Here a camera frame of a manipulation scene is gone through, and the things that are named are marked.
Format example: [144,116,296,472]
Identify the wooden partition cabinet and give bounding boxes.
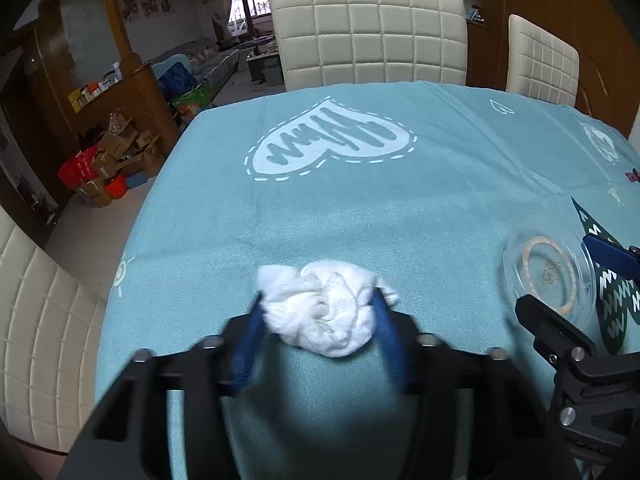
[30,62,181,211]

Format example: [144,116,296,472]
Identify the cream quilted leather chair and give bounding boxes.
[0,205,108,456]
[270,0,468,92]
[506,14,580,107]

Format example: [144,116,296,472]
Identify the dark green patterned packet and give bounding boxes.
[571,197,640,353]

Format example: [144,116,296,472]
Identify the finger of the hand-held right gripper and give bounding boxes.
[583,233,640,282]
[515,294,640,461]

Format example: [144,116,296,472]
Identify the pile of cardboard boxes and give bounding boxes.
[75,115,166,208]

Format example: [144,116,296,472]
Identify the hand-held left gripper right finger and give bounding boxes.
[370,290,583,480]

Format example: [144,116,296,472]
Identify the dark coffee table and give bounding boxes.
[246,47,281,83]

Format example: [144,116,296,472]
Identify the sheer patterned curtain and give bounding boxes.
[200,0,236,41]

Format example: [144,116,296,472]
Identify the red bag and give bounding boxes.
[57,150,101,188]

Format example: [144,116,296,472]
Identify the colourful shopping bag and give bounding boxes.
[172,82,211,123]

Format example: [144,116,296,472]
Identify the pink wall pictures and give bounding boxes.
[117,0,176,23]

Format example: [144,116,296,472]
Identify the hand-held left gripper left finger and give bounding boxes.
[57,292,266,480]

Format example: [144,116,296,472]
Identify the grey sofa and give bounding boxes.
[150,37,256,96]

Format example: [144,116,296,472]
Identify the clear glass saucer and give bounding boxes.
[501,215,598,318]

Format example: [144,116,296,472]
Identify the row of bottles and boxes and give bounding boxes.
[67,62,123,111]

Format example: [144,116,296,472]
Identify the light blue printed tablecloth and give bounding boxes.
[95,80,640,480]

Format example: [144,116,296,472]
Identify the white tissue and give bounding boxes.
[256,258,400,358]

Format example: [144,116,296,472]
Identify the wooden double door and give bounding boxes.
[472,0,640,136]

